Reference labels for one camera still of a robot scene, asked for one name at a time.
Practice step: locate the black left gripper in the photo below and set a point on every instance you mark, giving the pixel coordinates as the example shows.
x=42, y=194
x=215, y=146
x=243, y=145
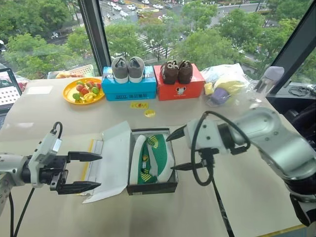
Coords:
x=55, y=168

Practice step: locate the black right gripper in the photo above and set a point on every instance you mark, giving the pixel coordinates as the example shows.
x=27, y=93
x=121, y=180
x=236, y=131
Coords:
x=210, y=151

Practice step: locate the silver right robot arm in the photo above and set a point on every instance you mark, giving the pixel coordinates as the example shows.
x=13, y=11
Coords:
x=276, y=138

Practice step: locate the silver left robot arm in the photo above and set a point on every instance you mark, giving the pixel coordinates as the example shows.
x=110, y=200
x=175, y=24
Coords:
x=10, y=170

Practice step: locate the white yellow-edged shoebox lid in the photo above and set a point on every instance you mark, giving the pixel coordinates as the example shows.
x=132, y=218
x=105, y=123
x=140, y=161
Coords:
x=95, y=148

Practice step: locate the black shoebox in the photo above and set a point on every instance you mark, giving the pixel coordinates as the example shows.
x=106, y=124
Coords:
x=150, y=188

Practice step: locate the red shoebox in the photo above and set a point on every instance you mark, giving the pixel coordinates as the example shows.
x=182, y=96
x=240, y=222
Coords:
x=180, y=90

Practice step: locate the blue shoebox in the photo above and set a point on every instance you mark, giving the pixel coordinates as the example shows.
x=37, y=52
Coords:
x=128, y=90

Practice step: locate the green white sneaker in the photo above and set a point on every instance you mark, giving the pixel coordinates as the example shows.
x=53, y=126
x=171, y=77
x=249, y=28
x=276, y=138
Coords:
x=139, y=158
x=163, y=154

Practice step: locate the white shoe box lid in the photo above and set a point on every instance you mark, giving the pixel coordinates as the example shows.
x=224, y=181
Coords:
x=113, y=158

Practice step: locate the yellow round sticker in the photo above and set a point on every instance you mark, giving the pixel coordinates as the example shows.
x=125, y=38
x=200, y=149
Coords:
x=149, y=113

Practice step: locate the yellow rectangular sticker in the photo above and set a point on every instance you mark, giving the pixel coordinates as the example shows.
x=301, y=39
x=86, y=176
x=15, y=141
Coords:
x=138, y=105

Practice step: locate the purple toy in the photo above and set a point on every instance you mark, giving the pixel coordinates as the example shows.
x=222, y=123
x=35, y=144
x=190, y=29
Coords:
x=219, y=96

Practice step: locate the yellow toy block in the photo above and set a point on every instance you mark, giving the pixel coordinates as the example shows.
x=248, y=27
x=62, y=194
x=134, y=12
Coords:
x=209, y=88

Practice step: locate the yellow toy fruit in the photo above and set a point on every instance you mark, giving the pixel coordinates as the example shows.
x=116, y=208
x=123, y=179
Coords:
x=88, y=98

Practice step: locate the brown fleece-lined shoe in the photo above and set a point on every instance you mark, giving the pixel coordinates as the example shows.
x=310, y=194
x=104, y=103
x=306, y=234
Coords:
x=185, y=72
x=169, y=72

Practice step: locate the yellow green plush toy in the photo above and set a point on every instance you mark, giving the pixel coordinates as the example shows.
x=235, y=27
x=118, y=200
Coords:
x=229, y=86

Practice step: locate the yellow plastic plate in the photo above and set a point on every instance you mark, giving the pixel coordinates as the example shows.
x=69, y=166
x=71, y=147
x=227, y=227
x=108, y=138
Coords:
x=69, y=91

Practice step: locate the green red toy fruit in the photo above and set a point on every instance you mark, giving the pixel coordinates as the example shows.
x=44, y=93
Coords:
x=95, y=90

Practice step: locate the red green toy apple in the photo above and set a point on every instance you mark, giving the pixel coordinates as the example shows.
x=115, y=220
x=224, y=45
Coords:
x=79, y=87

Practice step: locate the white paper label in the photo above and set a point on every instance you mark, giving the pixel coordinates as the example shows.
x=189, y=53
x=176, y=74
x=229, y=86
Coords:
x=39, y=90

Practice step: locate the grey suede shoe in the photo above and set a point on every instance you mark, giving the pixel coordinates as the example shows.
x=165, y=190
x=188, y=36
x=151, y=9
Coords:
x=119, y=70
x=136, y=70

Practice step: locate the clear plastic bag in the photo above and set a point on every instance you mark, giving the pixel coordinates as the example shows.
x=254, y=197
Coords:
x=237, y=74

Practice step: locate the white plastic basket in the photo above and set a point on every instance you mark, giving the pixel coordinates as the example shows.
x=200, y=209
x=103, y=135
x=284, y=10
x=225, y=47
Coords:
x=85, y=70

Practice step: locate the clear bottle grey lid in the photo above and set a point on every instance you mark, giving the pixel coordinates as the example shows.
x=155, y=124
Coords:
x=269, y=76

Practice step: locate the black bag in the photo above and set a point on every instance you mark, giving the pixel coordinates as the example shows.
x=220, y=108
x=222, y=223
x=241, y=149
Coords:
x=303, y=118

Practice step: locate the black window pillar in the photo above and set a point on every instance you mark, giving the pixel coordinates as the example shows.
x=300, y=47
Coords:
x=95, y=37

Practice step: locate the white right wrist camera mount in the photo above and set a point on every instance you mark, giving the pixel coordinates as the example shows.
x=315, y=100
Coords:
x=205, y=134

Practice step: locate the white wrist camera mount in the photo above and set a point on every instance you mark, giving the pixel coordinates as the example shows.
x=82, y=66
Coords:
x=45, y=145
x=205, y=134

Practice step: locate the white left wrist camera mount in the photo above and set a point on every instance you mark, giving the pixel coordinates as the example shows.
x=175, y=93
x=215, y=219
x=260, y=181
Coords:
x=45, y=145

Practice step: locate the black slanted window frame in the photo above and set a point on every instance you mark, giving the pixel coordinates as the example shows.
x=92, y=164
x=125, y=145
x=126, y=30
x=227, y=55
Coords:
x=293, y=47

